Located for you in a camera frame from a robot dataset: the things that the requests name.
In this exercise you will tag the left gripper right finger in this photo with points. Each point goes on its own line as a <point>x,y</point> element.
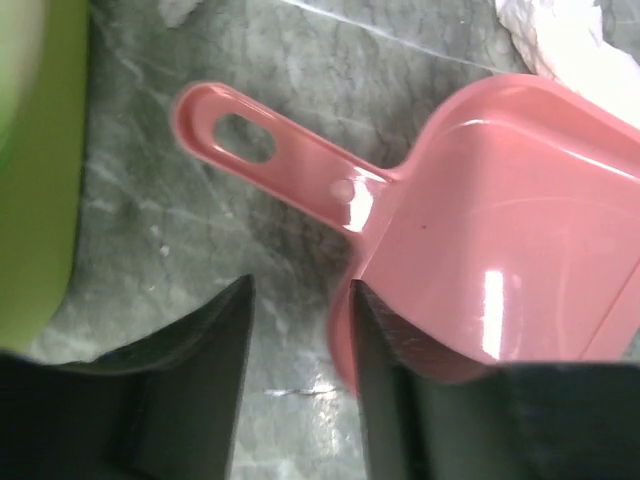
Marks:
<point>428,413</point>

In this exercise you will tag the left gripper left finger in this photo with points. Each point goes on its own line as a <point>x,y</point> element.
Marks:
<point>162,407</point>

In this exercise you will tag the pink plastic dustpan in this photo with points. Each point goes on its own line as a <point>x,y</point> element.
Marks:
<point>510,233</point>

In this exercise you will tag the green plastic tray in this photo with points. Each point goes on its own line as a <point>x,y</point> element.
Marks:
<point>44,53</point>

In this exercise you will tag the paper scrap beside dustpan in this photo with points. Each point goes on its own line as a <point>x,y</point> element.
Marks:
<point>563,41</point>

